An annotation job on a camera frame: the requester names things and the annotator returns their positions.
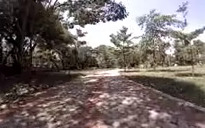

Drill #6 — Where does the row of trees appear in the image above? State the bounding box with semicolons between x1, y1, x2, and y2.
68;1;205;76

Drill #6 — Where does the grass verge with leaves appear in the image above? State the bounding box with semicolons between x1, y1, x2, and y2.
0;69;88;109

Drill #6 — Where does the grass lawn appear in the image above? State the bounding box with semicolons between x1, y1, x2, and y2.
121;63;205;111

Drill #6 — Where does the pale stone kerb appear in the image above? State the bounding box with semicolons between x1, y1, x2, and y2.
123;75;205;118

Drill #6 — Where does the red brick path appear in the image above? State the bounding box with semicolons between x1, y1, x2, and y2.
0;68;205;128

